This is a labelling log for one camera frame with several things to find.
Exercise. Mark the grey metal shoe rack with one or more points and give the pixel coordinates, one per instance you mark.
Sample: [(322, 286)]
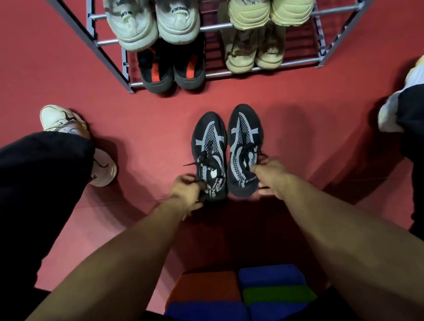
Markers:
[(336, 10)]

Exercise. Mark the yellow-beige sneaker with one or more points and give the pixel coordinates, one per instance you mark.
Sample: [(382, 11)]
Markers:
[(271, 59), (241, 63)]

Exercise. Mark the black white-pattern sneaker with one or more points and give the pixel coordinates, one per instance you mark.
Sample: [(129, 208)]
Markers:
[(208, 147), (242, 140)]

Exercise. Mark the white design sneaker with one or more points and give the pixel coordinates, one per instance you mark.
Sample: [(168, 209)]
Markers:
[(134, 36), (179, 30)]

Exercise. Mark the person's black trousers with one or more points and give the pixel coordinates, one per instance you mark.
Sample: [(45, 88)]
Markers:
[(23, 201)]

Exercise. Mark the person's right hand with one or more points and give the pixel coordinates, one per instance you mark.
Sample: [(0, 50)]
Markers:
[(274, 176)]

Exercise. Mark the person's left hand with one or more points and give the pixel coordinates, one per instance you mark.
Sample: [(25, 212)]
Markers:
[(185, 193)]

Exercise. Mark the black shoe with red tab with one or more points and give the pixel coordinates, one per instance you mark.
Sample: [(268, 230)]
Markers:
[(191, 79), (156, 83)]

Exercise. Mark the person's right forearm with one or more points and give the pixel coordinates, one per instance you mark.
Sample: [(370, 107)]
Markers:
[(357, 249)]

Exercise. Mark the person's left forearm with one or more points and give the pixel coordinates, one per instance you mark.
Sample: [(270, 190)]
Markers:
[(96, 283)]

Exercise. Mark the multicolour foam stool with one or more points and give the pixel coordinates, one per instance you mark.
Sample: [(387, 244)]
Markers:
[(269, 277)]

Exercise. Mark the person's white left worn shoe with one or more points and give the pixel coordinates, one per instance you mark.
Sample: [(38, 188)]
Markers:
[(54, 116)]

